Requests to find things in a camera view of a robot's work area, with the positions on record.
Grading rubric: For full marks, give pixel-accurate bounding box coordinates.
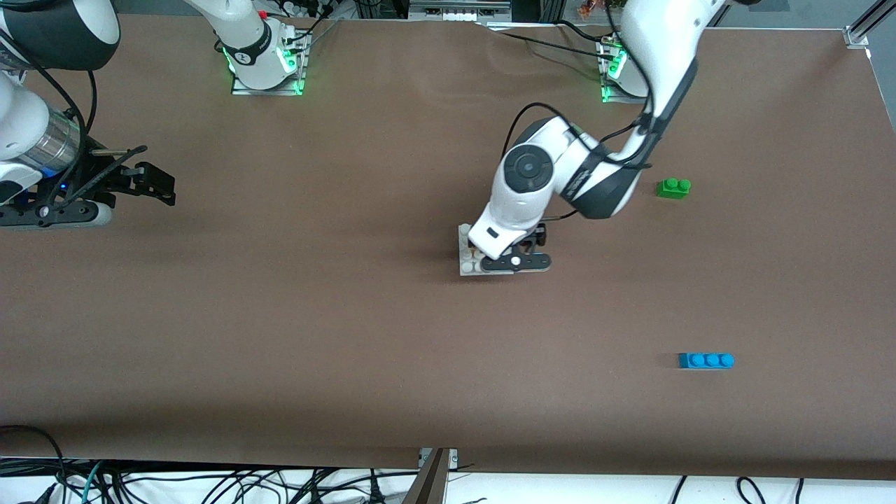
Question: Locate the white studded base plate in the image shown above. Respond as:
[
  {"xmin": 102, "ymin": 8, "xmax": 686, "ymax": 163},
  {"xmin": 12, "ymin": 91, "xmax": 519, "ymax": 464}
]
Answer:
[{"xmin": 458, "ymin": 224, "xmax": 515, "ymax": 276}]

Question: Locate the blue three-stud block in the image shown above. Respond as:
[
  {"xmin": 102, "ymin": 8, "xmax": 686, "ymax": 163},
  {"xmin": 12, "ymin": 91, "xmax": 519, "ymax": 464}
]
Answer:
[{"xmin": 678, "ymin": 352, "xmax": 736, "ymax": 370}]

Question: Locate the brown table cover sheet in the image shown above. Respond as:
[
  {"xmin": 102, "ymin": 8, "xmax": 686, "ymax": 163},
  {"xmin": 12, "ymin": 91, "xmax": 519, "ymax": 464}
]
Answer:
[{"xmin": 0, "ymin": 13, "xmax": 896, "ymax": 480}]

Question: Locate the grey background device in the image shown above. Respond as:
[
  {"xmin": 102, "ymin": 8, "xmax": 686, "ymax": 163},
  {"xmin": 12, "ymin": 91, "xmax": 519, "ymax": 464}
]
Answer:
[{"xmin": 408, "ymin": 0, "xmax": 513, "ymax": 23}]

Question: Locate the white power strip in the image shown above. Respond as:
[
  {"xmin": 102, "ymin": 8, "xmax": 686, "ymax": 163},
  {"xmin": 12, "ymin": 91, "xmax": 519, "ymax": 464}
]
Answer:
[{"xmin": 266, "ymin": 0, "xmax": 333, "ymax": 18}]

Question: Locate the aluminium corner profile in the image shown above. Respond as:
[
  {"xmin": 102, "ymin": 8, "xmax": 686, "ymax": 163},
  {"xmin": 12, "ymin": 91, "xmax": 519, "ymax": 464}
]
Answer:
[{"xmin": 843, "ymin": 0, "xmax": 896, "ymax": 48}]

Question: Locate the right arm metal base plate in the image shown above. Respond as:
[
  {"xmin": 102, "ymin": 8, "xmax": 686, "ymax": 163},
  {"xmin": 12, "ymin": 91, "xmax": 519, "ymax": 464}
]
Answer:
[{"xmin": 231, "ymin": 27, "xmax": 310, "ymax": 97}]

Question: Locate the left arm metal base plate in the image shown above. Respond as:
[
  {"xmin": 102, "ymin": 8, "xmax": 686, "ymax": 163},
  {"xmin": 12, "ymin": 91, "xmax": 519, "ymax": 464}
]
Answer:
[{"xmin": 600, "ymin": 35, "xmax": 648, "ymax": 104}]

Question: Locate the long black base cable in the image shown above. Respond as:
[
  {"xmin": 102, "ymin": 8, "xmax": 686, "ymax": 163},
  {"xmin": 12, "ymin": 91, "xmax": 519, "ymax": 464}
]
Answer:
[{"xmin": 490, "ymin": 28, "xmax": 610, "ymax": 60}]

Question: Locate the short black base cable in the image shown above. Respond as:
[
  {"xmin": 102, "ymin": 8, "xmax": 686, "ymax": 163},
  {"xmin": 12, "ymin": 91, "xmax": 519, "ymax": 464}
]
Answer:
[{"xmin": 556, "ymin": 19, "xmax": 606, "ymax": 41}]

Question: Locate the black cable at power strip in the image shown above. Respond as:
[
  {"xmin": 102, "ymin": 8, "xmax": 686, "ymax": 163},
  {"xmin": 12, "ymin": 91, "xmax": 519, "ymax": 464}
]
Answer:
[{"xmin": 280, "ymin": 0, "xmax": 344, "ymax": 50}]

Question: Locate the black looped floor cable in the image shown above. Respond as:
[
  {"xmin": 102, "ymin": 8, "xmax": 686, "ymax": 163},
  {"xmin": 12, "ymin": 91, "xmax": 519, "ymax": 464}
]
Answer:
[{"xmin": 0, "ymin": 425, "xmax": 67, "ymax": 504}]

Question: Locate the dark metal post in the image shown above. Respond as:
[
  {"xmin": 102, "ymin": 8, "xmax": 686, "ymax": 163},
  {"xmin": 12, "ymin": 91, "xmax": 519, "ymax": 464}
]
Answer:
[{"xmin": 402, "ymin": 448, "xmax": 449, "ymax": 504}]

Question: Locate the teal floor cable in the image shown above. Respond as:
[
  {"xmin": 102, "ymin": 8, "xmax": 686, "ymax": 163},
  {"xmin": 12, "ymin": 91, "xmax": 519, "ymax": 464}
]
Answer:
[{"xmin": 80, "ymin": 461, "xmax": 104, "ymax": 504}]

